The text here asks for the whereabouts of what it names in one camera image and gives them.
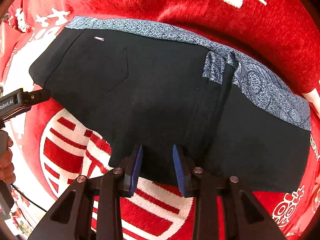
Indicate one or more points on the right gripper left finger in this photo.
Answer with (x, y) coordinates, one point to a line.
(90, 208)

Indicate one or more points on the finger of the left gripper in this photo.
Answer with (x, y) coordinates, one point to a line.
(36, 97)

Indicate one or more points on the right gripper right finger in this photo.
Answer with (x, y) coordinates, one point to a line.
(224, 207)

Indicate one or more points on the black pants with blue trim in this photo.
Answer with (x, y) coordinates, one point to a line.
(138, 82)

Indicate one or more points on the person's left hand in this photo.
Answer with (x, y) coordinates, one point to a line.
(7, 168)

